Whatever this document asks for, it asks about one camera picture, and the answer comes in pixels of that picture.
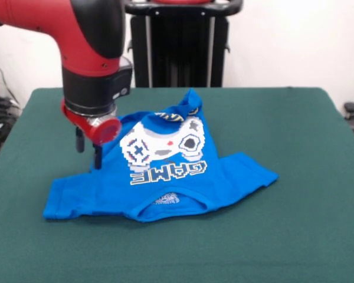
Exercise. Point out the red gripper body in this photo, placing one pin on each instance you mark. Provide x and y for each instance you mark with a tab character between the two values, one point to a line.
103	131

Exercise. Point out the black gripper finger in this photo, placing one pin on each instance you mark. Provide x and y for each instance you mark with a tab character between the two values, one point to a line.
80	140
98	157

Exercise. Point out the blue printed t-shirt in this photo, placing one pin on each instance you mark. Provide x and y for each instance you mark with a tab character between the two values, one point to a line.
180	182

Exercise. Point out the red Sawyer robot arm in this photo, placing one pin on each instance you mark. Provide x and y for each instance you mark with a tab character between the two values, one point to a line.
76	44

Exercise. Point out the dark green table cloth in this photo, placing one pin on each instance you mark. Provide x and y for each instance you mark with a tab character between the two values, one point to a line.
106	259

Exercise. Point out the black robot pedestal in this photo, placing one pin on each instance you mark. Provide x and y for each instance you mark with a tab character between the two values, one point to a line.
180	44

